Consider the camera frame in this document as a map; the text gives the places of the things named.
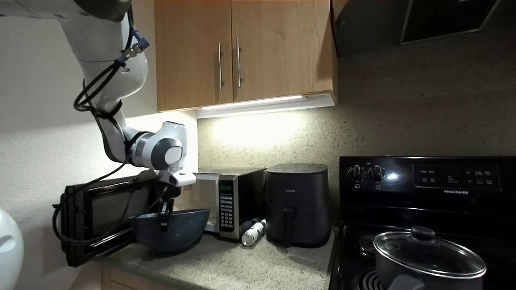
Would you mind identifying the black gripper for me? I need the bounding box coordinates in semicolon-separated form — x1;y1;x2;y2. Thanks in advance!
155;184;183;232

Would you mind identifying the dark blue bowl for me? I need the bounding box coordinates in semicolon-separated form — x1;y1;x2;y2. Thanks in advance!
133;208;212;256

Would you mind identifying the black microwave door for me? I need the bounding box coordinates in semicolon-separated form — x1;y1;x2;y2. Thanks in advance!
60;174;165;269

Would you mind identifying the clear plastic bottle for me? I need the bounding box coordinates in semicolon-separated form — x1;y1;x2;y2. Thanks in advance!
241;218;270;248

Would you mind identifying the black air fryer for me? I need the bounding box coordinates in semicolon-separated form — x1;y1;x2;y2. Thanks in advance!
263;163;333;250

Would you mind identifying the under-cabinet light strip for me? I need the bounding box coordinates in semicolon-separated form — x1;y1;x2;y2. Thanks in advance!
196;92;339;121

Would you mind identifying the narrow wooden cabinet door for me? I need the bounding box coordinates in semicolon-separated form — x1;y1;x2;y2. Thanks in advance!
154;0;234;113

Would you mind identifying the wide wooden cabinet door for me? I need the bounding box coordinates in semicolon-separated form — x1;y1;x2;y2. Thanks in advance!
231;0;336;103

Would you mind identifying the dark cooking pot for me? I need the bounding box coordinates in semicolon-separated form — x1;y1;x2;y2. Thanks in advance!
375;256;488;290

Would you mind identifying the black electric stove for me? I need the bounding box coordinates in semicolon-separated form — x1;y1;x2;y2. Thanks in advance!
328;155;516;290

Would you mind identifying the glass pot lid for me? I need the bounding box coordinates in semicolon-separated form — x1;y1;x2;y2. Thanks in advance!
372;226;489;280

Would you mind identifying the dark range hood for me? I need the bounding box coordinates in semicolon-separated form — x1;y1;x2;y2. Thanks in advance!
331;0;516;58

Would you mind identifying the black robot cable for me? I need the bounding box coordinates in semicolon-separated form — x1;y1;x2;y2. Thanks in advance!
51;10;180;250

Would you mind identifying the metal cabinet handle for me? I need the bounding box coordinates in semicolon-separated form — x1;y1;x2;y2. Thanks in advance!
215;42;225;90
234;35;244;90

